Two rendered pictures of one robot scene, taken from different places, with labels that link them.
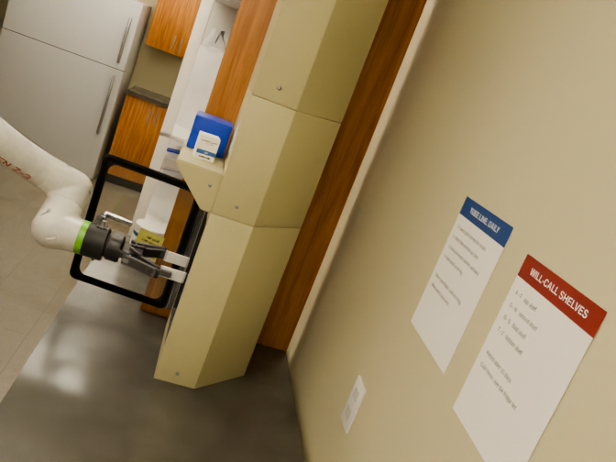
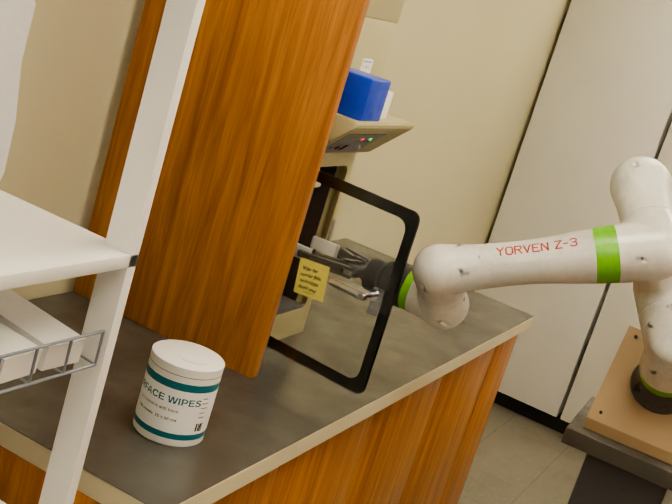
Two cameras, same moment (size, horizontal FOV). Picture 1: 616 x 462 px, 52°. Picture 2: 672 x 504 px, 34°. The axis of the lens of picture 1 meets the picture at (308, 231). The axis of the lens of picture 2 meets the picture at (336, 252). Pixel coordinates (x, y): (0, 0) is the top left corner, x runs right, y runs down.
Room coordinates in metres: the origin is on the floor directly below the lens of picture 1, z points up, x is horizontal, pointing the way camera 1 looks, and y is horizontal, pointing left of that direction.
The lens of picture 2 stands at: (3.56, 1.74, 1.79)
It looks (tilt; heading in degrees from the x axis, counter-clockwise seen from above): 14 degrees down; 215
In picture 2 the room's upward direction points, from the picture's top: 17 degrees clockwise
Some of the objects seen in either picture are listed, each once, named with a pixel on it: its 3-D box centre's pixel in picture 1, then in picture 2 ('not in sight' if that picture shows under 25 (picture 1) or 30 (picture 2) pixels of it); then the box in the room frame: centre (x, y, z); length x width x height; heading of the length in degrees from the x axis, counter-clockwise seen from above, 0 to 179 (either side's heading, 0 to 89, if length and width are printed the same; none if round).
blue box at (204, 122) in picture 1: (210, 134); (355, 93); (1.68, 0.34, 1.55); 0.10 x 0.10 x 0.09; 12
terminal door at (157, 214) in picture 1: (136, 233); (331, 278); (1.75, 0.47, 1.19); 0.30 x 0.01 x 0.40; 95
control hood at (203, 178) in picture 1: (197, 172); (358, 136); (1.60, 0.33, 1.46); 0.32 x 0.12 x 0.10; 12
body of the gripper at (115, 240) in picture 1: (124, 250); not in sight; (1.59, 0.44, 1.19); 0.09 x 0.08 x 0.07; 102
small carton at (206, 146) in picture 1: (206, 146); (376, 102); (1.56, 0.32, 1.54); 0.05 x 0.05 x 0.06; 20
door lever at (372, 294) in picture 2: not in sight; (353, 289); (1.77, 0.54, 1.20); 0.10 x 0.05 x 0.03; 95
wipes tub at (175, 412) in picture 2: not in sight; (178, 392); (2.18, 0.53, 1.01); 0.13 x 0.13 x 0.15
